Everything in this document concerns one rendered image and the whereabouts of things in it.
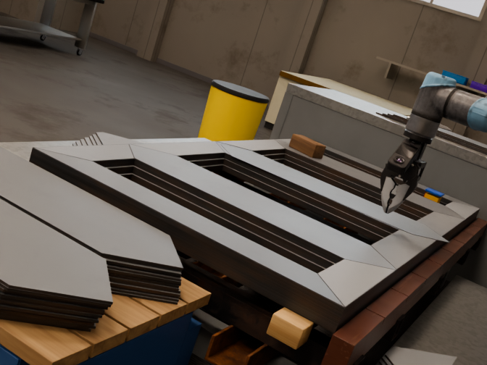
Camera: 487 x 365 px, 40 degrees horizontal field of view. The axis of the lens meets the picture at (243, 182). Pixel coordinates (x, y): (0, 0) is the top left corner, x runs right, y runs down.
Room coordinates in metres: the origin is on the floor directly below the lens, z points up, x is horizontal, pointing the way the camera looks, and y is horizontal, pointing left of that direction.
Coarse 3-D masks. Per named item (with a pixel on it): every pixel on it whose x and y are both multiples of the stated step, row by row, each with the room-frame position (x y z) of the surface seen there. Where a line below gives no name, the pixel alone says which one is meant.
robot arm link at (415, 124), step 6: (414, 114) 1.69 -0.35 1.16; (408, 120) 1.66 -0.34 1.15; (414, 120) 1.64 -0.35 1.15; (420, 120) 1.63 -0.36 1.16; (426, 120) 1.62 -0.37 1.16; (408, 126) 1.65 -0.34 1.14; (414, 126) 1.63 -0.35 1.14; (420, 126) 1.62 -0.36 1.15; (426, 126) 1.62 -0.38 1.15; (432, 126) 1.63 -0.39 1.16; (438, 126) 1.64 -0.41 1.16; (414, 132) 1.63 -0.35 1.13; (420, 132) 1.62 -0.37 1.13; (426, 132) 1.62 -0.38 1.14; (432, 132) 1.63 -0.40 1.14
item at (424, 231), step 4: (420, 228) 1.80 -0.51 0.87; (424, 228) 1.82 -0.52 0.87; (428, 228) 1.84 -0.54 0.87; (416, 232) 1.73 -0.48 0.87; (420, 232) 1.75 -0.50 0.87; (424, 232) 1.77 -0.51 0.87; (428, 232) 1.78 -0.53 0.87; (432, 232) 1.80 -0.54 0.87; (424, 236) 1.72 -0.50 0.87; (428, 236) 1.74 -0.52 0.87; (432, 236) 1.75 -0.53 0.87; (436, 236) 1.77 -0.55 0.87; (440, 236) 1.79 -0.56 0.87
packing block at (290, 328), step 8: (280, 312) 1.06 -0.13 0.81; (288, 312) 1.07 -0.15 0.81; (272, 320) 1.04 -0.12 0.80; (280, 320) 1.04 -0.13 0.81; (288, 320) 1.04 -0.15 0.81; (296, 320) 1.05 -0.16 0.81; (304, 320) 1.06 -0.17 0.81; (272, 328) 1.04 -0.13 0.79; (280, 328) 1.03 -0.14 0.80; (288, 328) 1.03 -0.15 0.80; (296, 328) 1.02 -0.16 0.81; (304, 328) 1.03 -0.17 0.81; (272, 336) 1.04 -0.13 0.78; (280, 336) 1.03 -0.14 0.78; (288, 336) 1.03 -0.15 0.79; (296, 336) 1.02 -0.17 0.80; (304, 336) 1.04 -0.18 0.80; (288, 344) 1.03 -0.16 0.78; (296, 344) 1.02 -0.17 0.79
